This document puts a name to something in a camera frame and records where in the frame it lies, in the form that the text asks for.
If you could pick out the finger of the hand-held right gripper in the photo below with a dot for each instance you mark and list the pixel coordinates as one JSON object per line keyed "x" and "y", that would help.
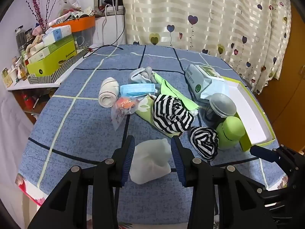
{"x": 263, "y": 153}

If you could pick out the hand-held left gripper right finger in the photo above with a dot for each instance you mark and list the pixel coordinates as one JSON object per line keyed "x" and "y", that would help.
{"x": 177, "y": 162}

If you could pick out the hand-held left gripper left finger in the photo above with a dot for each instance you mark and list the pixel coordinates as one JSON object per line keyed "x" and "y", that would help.
{"x": 127, "y": 162}

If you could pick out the white cloth bundle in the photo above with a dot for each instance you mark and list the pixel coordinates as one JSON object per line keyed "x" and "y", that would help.
{"x": 150, "y": 162}

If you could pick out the small black white striped sock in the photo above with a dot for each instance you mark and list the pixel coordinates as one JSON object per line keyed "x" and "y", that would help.
{"x": 205, "y": 140}

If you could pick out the green-edged white box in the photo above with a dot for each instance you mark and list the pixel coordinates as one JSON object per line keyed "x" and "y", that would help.
{"x": 250, "y": 109}

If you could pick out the large black white striped sock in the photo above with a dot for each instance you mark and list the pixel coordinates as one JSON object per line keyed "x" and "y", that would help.
{"x": 169, "y": 114}

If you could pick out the clear bag with orange toy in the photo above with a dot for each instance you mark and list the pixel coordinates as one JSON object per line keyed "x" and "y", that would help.
{"x": 124, "y": 107}

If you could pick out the blue face mask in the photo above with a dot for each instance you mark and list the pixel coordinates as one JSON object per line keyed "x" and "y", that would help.
{"x": 137, "y": 90}

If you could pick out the light green cloth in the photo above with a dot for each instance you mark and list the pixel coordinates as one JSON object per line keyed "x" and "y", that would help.
{"x": 171, "y": 89}

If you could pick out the grey sock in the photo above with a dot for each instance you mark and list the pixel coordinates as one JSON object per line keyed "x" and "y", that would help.
{"x": 140, "y": 75}

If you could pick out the green plastic jar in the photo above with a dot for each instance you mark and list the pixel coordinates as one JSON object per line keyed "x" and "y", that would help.
{"x": 230, "y": 131}

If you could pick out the clear plastic jar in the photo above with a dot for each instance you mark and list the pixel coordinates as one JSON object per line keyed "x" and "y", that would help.
{"x": 221, "y": 107}

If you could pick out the wooden door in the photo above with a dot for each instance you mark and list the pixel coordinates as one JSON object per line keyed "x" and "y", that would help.
{"x": 293, "y": 76}

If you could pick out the wet wipes pack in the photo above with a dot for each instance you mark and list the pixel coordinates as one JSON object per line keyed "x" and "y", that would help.
{"x": 202, "y": 81}

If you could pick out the striped cardboard tray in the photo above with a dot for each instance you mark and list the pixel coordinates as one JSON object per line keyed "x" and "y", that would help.
{"x": 64, "y": 70}

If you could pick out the red bottle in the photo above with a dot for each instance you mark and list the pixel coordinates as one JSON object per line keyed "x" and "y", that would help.
{"x": 28, "y": 100}

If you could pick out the white side table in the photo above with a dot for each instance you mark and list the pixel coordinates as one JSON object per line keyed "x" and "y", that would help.
{"x": 35, "y": 85}

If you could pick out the green cardboard box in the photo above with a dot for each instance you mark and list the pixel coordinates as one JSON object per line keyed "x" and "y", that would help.
{"x": 52, "y": 57}

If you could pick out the clear storage bin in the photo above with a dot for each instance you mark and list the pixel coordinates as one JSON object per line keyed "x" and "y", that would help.
{"x": 84, "y": 38}

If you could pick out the white blue tissue box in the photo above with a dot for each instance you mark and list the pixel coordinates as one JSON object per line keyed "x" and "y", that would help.
{"x": 57, "y": 34}

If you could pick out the orange box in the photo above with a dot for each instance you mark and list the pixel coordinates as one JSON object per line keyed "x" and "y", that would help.
{"x": 81, "y": 23}

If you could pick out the heart print striped curtain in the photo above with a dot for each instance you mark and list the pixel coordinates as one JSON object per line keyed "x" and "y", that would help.
{"x": 202, "y": 14}

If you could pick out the dark glass jar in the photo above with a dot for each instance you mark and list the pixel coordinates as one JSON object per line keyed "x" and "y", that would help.
{"x": 20, "y": 37}

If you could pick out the dried purple branches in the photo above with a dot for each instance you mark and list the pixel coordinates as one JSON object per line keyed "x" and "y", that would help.
{"x": 38, "y": 7}

